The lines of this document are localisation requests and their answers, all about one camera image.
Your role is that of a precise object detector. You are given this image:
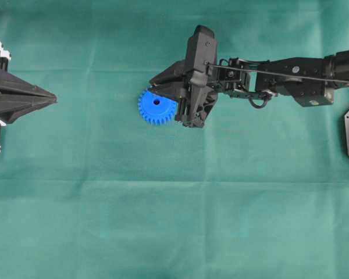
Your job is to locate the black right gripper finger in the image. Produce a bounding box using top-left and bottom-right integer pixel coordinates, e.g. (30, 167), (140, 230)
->
(149, 60), (188, 87)
(151, 81), (189, 101)

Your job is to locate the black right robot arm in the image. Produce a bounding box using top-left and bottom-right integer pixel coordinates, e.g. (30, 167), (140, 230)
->
(149, 25), (349, 128)

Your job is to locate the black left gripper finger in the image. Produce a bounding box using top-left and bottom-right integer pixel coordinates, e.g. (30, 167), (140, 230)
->
(0, 69), (56, 101)
(0, 94), (56, 124)

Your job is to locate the green table cloth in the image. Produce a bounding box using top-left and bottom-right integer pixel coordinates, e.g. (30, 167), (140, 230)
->
(0, 1), (349, 278)

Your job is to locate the right-arm black gripper body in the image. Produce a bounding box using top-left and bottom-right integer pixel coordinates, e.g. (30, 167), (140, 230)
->
(175, 25), (218, 128)

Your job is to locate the blue plastic gear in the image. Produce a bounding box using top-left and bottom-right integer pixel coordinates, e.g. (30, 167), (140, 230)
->
(137, 90), (177, 126)

